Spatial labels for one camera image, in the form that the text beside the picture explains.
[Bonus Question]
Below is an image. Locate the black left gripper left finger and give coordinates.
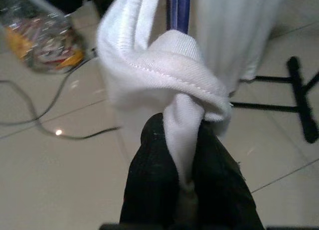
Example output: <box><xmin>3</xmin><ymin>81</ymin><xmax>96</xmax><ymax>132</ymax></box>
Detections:
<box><xmin>119</xmin><ymin>112</ymin><xmax>184</xmax><ymax>226</ymax></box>

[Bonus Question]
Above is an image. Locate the purple plastic hanger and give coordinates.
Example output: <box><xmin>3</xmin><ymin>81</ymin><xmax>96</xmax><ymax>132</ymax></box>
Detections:
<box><xmin>165</xmin><ymin>0</ymin><xmax>192</xmax><ymax>33</ymax></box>

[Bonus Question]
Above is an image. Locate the black floor cable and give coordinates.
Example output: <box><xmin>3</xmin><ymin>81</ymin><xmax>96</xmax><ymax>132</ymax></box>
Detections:
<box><xmin>0</xmin><ymin>57</ymin><xmax>120</xmax><ymax>141</ymax></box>

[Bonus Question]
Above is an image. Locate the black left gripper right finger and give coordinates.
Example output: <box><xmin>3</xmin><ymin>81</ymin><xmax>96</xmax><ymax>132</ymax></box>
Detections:
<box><xmin>194</xmin><ymin>122</ymin><xmax>265</xmax><ymax>230</ymax></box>

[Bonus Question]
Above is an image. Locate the clear plastic snack bag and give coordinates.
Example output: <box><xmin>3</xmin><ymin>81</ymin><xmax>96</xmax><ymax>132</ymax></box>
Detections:
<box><xmin>0</xmin><ymin>0</ymin><xmax>85</xmax><ymax>73</ymax></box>

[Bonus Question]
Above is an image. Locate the white t-shirt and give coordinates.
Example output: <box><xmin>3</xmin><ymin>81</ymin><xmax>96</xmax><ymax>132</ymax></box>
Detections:
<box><xmin>96</xmin><ymin>0</ymin><xmax>234</xmax><ymax>193</ymax></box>

